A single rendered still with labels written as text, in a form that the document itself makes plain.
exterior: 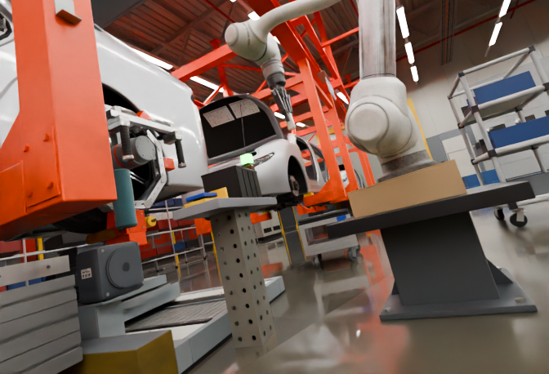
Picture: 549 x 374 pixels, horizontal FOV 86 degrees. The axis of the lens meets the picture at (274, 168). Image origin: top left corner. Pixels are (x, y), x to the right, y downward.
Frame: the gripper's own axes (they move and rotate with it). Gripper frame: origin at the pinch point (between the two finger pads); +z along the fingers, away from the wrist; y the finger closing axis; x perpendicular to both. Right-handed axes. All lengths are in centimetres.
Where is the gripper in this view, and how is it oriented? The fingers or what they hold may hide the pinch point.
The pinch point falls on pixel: (289, 122)
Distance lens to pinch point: 124.5
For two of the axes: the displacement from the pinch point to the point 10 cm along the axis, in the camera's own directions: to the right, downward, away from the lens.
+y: 5.1, -0.1, 8.6
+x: -8.1, 3.4, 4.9
